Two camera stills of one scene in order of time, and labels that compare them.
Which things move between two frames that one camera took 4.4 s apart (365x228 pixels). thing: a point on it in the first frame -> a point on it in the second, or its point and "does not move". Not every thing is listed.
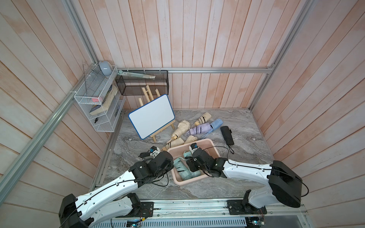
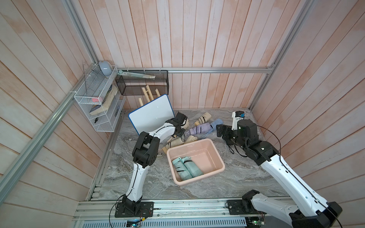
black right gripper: (191, 164) -> (224, 128)
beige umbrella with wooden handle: (183, 126) does not move
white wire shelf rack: (100, 98) does not move
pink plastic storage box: (207, 145) does not move
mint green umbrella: (184, 171) does not move
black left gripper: (170, 166) -> (180, 134)
